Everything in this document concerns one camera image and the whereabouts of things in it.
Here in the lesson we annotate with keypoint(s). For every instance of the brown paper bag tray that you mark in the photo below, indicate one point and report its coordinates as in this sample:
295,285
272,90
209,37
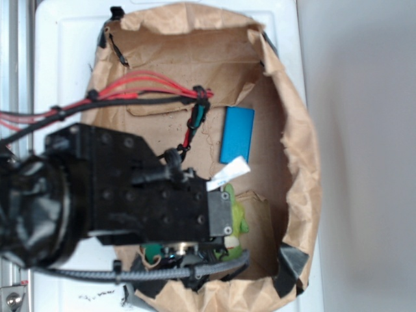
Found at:
229,53

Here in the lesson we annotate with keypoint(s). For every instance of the white ribbon cable label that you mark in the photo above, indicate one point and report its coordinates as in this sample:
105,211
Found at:
236,168

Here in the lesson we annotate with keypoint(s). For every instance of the green plush frog toy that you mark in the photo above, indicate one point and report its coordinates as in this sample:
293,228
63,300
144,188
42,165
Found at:
239,227

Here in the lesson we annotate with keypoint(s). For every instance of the blue rectangular block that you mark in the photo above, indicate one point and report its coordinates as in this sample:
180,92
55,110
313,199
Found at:
237,134

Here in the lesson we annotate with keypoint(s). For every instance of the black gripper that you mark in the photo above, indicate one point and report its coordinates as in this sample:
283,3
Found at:
123,194

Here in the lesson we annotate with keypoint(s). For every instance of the green block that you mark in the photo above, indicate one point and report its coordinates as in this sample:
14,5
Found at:
152,252

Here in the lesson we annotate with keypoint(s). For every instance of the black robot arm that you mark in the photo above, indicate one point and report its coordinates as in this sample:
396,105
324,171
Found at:
37,227

